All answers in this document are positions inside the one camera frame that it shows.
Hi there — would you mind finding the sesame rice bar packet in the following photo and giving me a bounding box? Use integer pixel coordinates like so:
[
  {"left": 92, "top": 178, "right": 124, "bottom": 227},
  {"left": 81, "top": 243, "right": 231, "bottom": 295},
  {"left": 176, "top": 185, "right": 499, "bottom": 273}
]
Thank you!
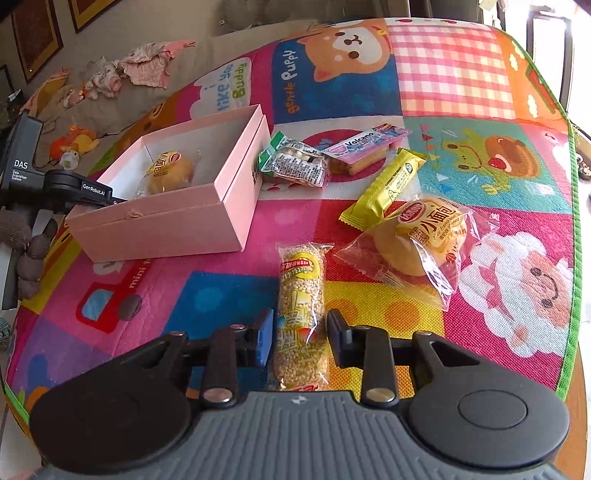
[{"left": 273, "top": 242, "right": 332, "bottom": 391}]

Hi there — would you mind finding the small bread bun packet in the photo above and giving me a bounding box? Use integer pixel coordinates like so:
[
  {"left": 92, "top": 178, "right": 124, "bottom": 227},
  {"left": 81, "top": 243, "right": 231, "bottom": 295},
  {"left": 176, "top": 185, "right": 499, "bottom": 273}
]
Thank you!
[{"left": 337, "top": 196, "right": 499, "bottom": 311}]

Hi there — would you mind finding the yellow snack bar packet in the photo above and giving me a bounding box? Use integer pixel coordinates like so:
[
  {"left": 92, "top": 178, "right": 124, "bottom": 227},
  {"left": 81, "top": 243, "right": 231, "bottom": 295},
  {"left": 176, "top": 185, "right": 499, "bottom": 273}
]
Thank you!
[{"left": 339, "top": 147, "right": 427, "bottom": 231}]

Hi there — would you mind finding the pink cardboard box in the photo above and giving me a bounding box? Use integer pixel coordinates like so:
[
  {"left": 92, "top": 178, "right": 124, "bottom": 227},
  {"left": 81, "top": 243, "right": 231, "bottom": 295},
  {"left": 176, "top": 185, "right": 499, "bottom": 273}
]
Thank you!
[{"left": 66, "top": 105, "right": 270, "bottom": 262}]

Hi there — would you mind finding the green white candy packet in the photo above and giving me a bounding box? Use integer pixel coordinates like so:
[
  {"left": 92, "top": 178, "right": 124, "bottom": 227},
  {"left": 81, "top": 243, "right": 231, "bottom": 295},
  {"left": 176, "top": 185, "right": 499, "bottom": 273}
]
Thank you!
[{"left": 259, "top": 131, "right": 329, "bottom": 188}]

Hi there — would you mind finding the Velcano wafer packet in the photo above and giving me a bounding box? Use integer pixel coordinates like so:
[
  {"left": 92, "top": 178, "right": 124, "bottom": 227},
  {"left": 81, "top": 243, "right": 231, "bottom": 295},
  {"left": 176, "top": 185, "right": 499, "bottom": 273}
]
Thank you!
[{"left": 324, "top": 123, "right": 411, "bottom": 176}]

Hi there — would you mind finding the brown plush toy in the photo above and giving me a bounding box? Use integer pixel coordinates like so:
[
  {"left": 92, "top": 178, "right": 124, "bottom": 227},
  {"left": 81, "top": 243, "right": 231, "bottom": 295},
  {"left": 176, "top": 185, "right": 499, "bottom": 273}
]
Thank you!
[{"left": 1, "top": 209, "right": 58, "bottom": 310}]

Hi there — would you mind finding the orange lion plush toy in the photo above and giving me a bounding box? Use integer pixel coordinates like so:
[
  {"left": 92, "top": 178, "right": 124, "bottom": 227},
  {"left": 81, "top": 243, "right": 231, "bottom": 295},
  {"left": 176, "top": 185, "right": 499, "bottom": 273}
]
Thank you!
[{"left": 49, "top": 125, "right": 99, "bottom": 171}]

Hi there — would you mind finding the grey sofa cushion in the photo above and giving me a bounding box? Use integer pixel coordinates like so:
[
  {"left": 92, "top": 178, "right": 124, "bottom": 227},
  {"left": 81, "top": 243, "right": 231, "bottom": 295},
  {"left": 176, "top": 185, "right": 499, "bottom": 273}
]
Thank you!
[{"left": 26, "top": 19, "right": 318, "bottom": 164}]

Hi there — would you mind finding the pile of pink clothes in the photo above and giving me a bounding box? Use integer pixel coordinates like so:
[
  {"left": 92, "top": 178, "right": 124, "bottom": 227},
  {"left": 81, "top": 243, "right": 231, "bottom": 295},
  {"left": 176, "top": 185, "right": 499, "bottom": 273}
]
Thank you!
[{"left": 20, "top": 39, "right": 198, "bottom": 116}]

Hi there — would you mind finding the colourful cartoon play mat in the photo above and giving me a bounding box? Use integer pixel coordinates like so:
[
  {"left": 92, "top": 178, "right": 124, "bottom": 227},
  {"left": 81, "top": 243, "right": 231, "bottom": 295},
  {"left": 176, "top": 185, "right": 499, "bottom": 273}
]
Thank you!
[{"left": 4, "top": 19, "right": 581, "bottom": 419}]

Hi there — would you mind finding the framed wall picture left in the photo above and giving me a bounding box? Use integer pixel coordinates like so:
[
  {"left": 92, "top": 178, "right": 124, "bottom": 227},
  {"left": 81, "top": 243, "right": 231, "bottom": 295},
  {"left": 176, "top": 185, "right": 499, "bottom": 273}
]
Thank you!
[{"left": 11, "top": 0, "right": 63, "bottom": 83}]

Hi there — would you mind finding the framed wall picture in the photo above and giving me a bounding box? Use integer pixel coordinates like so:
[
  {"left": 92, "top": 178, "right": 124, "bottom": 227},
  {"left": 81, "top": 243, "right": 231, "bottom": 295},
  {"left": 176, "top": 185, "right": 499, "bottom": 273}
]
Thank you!
[
  {"left": 11, "top": 0, "right": 63, "bottom": 83},
  {"left": 68, "top": 0, "right": 120, "bottom": 33}
]

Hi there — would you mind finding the framed wall picture middle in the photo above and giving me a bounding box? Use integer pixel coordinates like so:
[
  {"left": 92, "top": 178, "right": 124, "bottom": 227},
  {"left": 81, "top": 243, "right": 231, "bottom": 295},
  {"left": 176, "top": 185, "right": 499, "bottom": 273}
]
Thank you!
[{"left": 68, "top": 0, "right": 120, "bottom": 33}]

